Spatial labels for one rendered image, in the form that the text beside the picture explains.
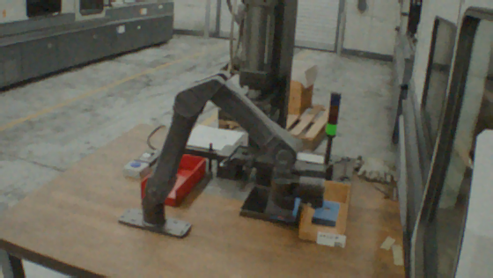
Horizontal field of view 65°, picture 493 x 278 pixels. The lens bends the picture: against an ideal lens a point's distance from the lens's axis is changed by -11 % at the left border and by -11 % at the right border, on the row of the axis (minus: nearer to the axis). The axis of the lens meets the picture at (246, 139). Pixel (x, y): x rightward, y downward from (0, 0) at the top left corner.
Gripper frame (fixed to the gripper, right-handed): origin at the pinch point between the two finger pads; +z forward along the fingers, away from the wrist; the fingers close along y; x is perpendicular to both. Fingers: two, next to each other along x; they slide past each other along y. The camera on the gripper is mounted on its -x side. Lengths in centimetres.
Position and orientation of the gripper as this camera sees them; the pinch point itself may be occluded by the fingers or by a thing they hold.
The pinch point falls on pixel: (281, 215)
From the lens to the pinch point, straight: 120.0
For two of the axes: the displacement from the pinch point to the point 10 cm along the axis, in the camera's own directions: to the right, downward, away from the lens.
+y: 2.3, -7.5, 6.2
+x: -9.7, -1.5, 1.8
